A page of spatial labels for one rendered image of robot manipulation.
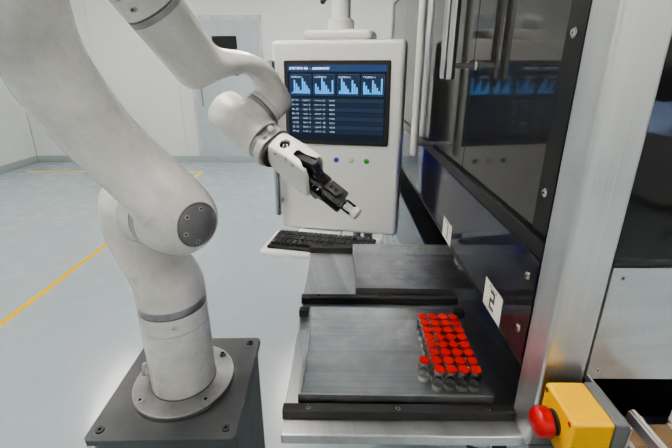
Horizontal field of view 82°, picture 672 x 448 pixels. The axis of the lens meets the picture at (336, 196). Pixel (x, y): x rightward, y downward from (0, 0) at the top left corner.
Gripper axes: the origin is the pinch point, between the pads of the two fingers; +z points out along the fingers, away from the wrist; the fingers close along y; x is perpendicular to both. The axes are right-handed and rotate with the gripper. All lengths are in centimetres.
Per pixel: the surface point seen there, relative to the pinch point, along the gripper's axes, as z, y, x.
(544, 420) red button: 44.6, -3.4, 8.0
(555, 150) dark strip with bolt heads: 24.6, -18.1, -19.0
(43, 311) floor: -146, 188, 105
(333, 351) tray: 15.9, 25.6, 17.5
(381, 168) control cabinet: -17, 62, -48
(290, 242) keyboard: -25, 74, -5
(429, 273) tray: 21, 47, -19
